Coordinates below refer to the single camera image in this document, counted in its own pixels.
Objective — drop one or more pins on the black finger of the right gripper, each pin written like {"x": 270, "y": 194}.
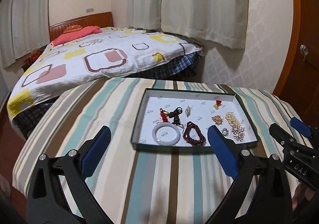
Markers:
{"x": 284, "y": 136}

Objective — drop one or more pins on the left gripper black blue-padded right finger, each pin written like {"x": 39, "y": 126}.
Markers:
{"x": 271, "y": 201}

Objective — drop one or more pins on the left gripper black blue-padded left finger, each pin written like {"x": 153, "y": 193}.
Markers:
{"x": 46, "y": 202}

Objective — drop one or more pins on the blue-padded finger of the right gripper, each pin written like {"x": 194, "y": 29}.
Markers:
{"x": 301, "y": 127}

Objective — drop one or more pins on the pink pearl flower brooch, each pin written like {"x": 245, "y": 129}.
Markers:
{"x": 238, "y": 133}

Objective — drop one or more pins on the red tassel gold charm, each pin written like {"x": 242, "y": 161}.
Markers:
{"x": 164, "y": 115}
{"x": 217, "y": 104}

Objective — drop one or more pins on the crystal rhinestone brooch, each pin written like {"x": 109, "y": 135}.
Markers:
{"x": 188, "y": 111}

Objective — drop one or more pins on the pale jade bangle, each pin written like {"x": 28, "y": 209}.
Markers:
{"x": 166, "y": 134}

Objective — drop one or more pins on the green jewelry tray box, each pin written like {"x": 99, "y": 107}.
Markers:
{"x": 232, "y": 113}

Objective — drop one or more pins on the person's right hand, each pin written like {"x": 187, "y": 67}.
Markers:
{"x": 301, "y": 192}

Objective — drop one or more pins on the wooden door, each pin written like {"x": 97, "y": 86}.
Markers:
{"x": 298, "y": 81}

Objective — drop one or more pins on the silver door lock knob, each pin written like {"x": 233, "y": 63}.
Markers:
{"x": 304, "y": 51}

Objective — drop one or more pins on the striped tablecloth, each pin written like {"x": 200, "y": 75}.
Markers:
{"x": 137, "y": 187}

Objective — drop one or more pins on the dark wooden nightstand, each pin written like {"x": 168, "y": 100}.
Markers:
{"x": 33, "y": 56}

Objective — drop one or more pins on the beige right curtain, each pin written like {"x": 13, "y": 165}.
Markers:
{"x": 221, "y": 21}

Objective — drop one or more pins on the patterned white bed quilt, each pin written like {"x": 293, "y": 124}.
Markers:
{"x": 111, "y": 53}

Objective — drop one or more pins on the red pillow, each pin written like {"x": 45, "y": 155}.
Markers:
{"x": 73, "y": 35}

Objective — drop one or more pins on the orange patterned cushion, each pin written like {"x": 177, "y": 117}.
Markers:
{"x": 72, "y": 28}

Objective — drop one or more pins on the wooden headboard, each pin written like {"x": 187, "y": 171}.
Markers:
{"x": 100, "y": 19}

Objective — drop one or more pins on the beige left curtain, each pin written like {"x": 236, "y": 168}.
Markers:
{"x": 24, "y": 27}

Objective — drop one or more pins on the wall power outlet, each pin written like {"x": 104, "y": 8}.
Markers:
{"x": 89, "y": 10}

